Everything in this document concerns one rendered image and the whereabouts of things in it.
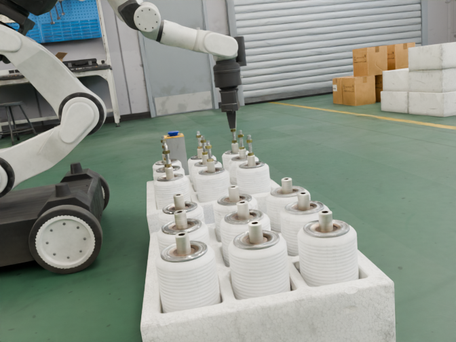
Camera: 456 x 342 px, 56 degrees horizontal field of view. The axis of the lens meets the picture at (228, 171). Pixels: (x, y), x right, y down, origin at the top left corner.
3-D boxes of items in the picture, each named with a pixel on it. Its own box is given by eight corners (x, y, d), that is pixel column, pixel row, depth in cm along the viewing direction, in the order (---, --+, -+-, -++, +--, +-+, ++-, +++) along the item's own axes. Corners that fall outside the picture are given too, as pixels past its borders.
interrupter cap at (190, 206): (162, 218, 87) (161, 214, 87) (162, 207, 94) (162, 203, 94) (199, 212, 88) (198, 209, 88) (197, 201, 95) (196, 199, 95)
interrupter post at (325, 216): (321, 234, 70) (320, 215, 69) (316, 229, 72) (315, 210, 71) (336, 232, 70) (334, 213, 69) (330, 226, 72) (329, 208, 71)
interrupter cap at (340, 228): (311, 243, 67) (311, 238, 67) (297, 226, 74) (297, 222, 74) (357, 235, 68) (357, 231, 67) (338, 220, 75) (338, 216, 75)
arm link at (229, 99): (219, 109, 149) (215, 74, 147) (247, 106, 148) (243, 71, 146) (215, 113, 137) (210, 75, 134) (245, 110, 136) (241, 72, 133)
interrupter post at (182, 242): (177, 258, 67) (174, 238, 66) (176, 252, 69) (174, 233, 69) (192, 255, 67) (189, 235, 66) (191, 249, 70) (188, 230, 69)
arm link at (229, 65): (216, 74, 135) (212, 37, 132) (210, 75, 145) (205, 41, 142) (251, 70, 137) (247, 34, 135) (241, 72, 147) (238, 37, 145)
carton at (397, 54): (415, 70, 471) (414, 41, 464) (395, 72, 468) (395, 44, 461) (400, 70, 500) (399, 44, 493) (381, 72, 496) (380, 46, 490)
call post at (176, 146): (176, 220, 161) (164, 138, 154) (175, 214, 168) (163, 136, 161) (195, 216, 162) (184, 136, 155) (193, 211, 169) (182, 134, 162)
